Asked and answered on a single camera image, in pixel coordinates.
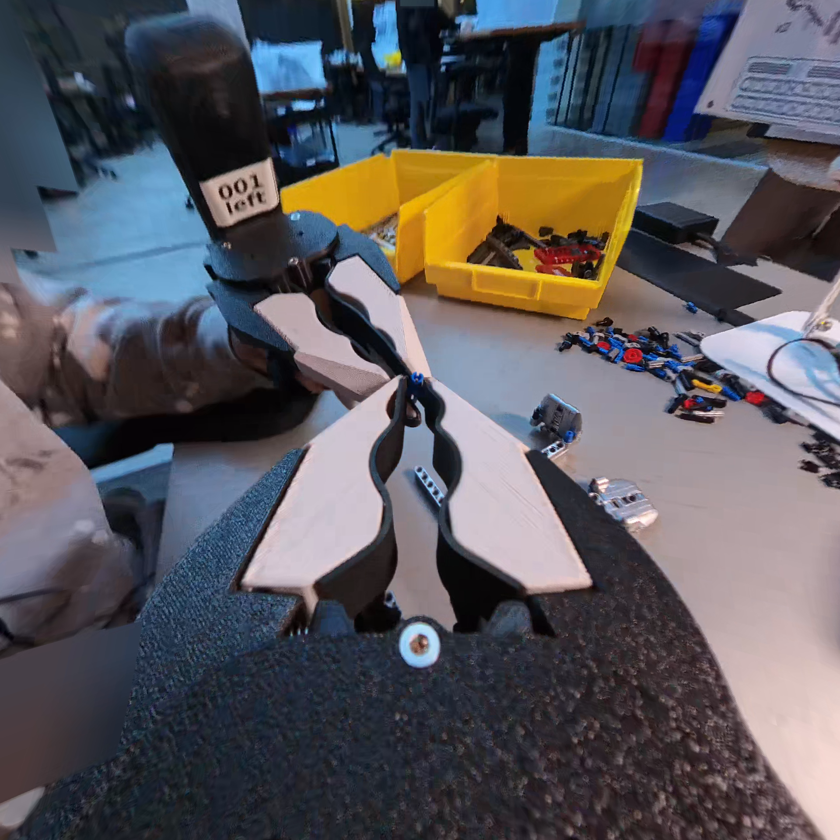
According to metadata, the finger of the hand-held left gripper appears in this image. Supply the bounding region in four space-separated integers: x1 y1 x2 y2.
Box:
327 255 432 383
253 292 396 409

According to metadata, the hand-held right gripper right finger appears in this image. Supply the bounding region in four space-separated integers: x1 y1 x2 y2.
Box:
422 379 595 632

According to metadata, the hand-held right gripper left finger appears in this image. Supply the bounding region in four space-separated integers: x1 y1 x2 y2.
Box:
239 378 409 632

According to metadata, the grey building beam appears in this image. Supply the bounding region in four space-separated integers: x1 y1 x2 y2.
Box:
413 465 448 511

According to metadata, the silver engine block piece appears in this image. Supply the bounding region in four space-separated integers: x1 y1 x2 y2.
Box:
530 394 584 442
587 477 659 532

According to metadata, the yellow storage bin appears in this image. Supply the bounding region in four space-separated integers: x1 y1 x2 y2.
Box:
281 150 496 284
423 157 644 320

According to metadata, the instruction booklet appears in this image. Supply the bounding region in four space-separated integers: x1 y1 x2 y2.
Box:
694 0 840 126

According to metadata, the heap of grey building pieces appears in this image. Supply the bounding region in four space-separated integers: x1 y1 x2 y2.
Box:
357 213 401 253

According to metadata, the person's black clothing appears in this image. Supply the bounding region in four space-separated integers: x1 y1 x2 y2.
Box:
59 387 316 463

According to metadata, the black office chair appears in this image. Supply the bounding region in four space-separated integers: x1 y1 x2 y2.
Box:
374 98 500 153

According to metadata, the pile of small mixed pieces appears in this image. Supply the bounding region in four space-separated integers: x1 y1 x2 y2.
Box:
559 317 788 424

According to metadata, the pale patterned cloth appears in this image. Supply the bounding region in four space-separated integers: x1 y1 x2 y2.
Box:
0 381 165 657

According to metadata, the black power adapter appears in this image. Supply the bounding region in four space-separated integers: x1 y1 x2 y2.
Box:
633 202 719 245

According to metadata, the wooden top table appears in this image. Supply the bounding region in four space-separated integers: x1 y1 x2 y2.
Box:
459 21 586 42

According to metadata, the pile of black pins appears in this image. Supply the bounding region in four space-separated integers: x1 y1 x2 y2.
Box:
797 430 840 490

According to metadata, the stack of blue and red bins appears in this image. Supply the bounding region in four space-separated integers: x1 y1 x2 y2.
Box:
630 13 742 142

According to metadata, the brown wooden panel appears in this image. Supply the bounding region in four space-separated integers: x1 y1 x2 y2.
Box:
718 141 840 263

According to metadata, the black motor cable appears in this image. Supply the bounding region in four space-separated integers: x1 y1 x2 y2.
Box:
766 338 840 409

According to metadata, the black power cable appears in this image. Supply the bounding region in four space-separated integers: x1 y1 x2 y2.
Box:
696 233 756 266

